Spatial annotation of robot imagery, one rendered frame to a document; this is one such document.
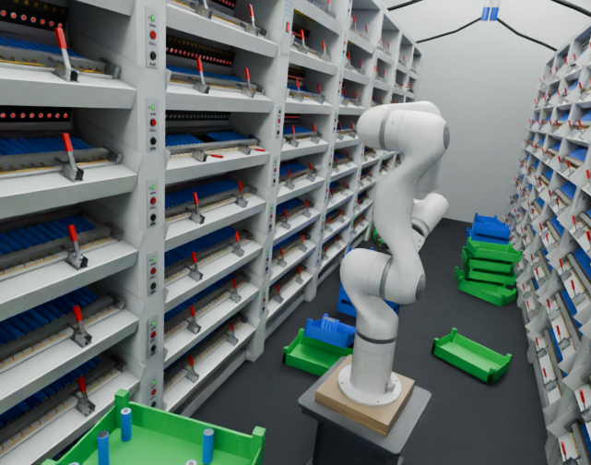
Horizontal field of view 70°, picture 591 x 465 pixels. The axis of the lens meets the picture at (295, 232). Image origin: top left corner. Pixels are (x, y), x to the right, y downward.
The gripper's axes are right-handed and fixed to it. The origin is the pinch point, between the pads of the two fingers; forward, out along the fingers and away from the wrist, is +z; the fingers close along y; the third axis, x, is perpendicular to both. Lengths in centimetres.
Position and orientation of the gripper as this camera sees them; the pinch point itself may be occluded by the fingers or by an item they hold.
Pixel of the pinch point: (385, 265)
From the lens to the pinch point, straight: 135.0
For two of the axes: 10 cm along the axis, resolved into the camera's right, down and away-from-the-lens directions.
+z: -6.5, 6.5, -4.0
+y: 7.6, 6.1, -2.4
